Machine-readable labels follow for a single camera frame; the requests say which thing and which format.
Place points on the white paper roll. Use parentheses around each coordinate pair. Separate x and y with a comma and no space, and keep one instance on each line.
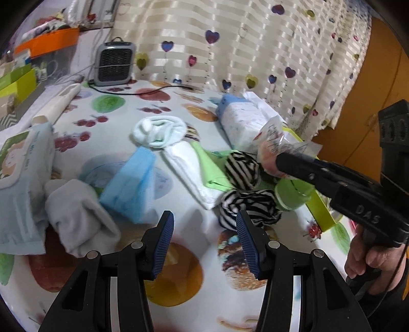
(56,103)

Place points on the fruit printed tablecloth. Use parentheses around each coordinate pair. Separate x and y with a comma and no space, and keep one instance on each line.
(105,134)

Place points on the heart print striped curtain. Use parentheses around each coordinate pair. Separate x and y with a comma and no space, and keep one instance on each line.
(239,48)

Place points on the lime cardboard box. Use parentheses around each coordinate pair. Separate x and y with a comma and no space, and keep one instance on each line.
(322,217)

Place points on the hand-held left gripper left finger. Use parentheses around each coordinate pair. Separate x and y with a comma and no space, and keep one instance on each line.
(164,242)

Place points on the white blue tissue pack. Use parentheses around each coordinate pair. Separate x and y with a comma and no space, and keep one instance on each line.
(242,121)

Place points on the grey space heater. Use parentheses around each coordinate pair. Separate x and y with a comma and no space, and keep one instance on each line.
(113,63)

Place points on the green plastic cup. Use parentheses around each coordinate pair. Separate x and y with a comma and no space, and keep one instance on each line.
(292,196)

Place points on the grey chevron box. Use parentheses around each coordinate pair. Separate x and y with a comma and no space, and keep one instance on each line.
(12,118)

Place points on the grey sock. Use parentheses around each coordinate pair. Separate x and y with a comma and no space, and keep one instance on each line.
(80,217)

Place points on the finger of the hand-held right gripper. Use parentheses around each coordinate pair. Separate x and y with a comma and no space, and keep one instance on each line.
(348,175)
(297,167)

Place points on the white folded towel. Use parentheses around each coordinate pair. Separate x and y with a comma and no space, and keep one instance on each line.
(191,172)

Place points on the wet wipes pack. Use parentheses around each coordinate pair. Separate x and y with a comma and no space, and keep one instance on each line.
(25,166)

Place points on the black white striped sock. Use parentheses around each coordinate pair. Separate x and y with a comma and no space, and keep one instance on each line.
(241,172)
(249,204)

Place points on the clear plastic packet red print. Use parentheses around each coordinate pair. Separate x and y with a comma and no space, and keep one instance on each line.
(274,143)

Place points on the green cloth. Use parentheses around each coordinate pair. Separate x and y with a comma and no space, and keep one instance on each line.
(209,169)

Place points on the clear box orange lid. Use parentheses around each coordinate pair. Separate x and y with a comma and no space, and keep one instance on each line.
(48,40)

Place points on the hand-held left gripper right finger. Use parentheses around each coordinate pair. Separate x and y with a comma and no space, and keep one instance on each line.
(249,245)

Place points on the stack of blue face masks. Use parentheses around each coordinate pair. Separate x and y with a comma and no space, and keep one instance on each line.
(127,191)

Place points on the pile of small packets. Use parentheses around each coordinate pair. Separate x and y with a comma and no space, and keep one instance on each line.
(57,20)

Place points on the pale mint rolled sock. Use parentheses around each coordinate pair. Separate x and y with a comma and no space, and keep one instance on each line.
(159,129)

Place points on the wooden wardrobe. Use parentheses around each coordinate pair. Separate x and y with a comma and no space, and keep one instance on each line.
(361,89)

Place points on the person's right hand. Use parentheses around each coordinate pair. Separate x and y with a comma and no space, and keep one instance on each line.
(361,258)

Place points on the green cardboard box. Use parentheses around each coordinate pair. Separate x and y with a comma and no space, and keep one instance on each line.
(22,84)

